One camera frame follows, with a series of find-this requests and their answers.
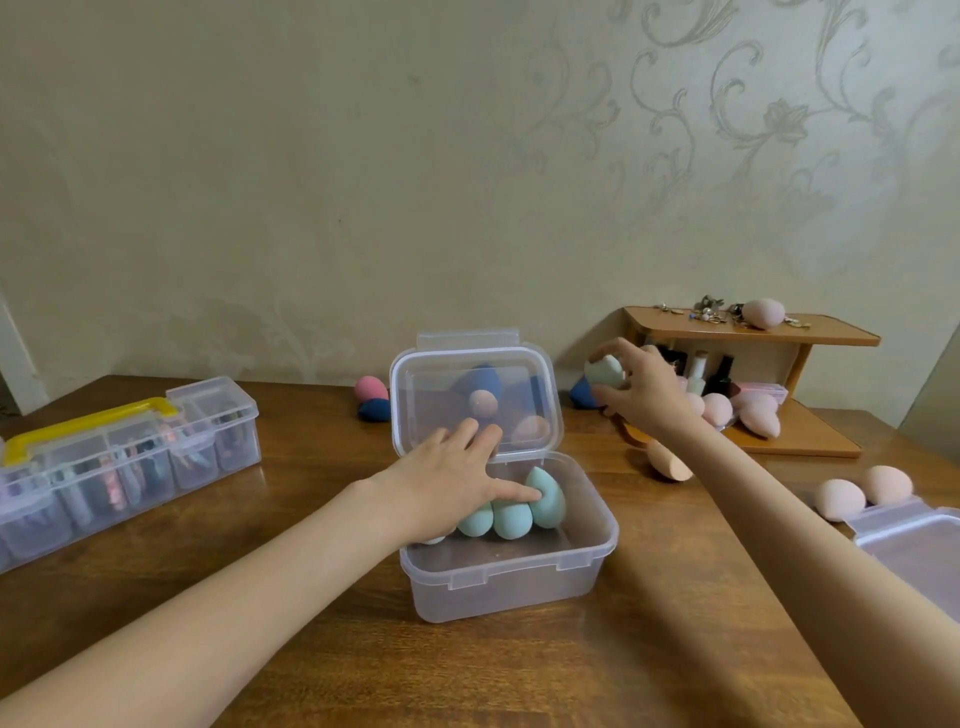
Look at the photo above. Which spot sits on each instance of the person's right hand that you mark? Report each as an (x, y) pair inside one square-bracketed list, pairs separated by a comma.
[(652, 397)]

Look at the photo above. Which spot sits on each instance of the person's left hand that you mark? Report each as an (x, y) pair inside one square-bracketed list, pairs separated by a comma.
[(442, 487)]

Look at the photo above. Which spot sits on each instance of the small clear plastic box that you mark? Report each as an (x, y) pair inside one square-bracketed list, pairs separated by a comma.
[(510, 585)]

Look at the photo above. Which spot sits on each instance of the beige sponge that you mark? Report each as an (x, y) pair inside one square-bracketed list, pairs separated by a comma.
[(763, 313)]

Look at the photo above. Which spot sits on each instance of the pile of makeup sponges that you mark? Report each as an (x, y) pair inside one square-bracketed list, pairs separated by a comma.
[(840, 499)]

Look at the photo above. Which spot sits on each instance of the large clear plastic container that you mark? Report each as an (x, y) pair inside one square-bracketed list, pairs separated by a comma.
[(915, 555)]

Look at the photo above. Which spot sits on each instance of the puffs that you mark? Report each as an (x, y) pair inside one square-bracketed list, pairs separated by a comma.
[(127, 472)]

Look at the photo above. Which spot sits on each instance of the clear divided organizer box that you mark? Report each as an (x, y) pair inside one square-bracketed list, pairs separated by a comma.
[(45, 525)]

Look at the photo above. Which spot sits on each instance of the person's right forearm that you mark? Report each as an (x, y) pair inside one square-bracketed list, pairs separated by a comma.
[(825, 570)]

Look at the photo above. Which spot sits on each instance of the person's left forearm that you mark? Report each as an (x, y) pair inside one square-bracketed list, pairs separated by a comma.
[(172, 630)]

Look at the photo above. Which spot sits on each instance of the white cosmetic bottle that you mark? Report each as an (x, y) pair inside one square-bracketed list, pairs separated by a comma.
[(697, 371)]

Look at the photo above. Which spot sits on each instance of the pile of metal hair clips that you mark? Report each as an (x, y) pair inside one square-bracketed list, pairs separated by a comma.
[(709, 310)]

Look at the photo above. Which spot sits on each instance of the small wooden rack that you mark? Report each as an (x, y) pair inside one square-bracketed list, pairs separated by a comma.
[(832, 330)]

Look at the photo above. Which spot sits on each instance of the pale green door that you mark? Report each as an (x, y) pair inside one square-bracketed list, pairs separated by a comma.
[(934, 405)]

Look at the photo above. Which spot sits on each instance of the white shelf unit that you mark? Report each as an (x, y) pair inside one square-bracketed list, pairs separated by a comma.
[(19, 360)]

